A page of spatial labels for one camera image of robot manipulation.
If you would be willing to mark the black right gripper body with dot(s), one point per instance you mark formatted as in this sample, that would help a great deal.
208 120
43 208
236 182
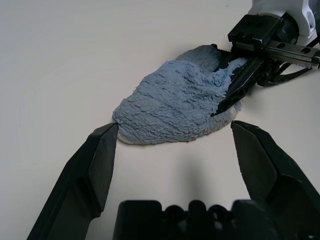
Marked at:
255 32

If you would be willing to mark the blue terry rag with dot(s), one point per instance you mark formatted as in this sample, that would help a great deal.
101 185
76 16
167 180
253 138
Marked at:
175 107

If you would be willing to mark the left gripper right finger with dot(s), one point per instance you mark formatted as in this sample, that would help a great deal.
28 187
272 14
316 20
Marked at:
280 180

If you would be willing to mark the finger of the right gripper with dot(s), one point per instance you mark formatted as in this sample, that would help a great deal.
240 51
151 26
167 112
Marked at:
225 56
242 85

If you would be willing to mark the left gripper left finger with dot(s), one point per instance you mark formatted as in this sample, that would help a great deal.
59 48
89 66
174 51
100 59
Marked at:
82 175

